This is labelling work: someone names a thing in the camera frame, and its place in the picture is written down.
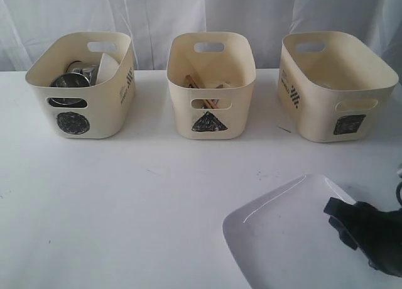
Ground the steel mug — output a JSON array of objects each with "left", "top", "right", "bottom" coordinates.
[
  {"left": 65, "top": 60, "right": 99, "bottom": 85},
  {"left": 50, "top": 72, "right": 90, "bottom": 88}
]

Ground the white curtain backdrop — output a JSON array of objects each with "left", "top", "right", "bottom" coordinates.
[{"left": 1, "top": 0, "right": 401, "bottom": 72}]

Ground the white rectangular plate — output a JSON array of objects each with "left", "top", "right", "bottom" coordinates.
[{"left": 222, "top": 174, "right": 401, "bottom": 288}]

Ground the stainless steel bowl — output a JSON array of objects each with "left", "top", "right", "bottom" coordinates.
[{"left": 48, "top": 97, "right": 87, "bottom": 108}]

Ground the cream bin with square mark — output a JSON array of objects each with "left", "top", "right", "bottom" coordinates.
[{"left": 278, "top": 31, "right": 399, "bottom": 143}]

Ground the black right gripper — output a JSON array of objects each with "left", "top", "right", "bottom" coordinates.
[{"left": 323, "top": 197, "right": 401, "bottom": 276}]

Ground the cream bin with triangle mark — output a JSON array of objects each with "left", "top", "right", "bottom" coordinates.
[{"left": 166, "top": 32, "right": 256, "bottom": 139}]

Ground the white ceramic bowl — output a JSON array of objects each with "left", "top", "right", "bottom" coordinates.
[{"left": 95, "top": 53, "right": 119, "bottom": 85}]

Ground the wooden chopstick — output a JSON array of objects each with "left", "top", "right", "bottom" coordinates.
[{"left": 185, "top": 75, "right": 203, "bottom": 89}]

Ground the wooden chopstick slanted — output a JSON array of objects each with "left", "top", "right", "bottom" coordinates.
[{"left": 202, "top": 99, "right": 218, "bottom": 109}]

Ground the cream bin with circle mark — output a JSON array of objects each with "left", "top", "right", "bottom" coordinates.
[{"left": 25, "top": 31, "right": 135, "bottom": 139}]

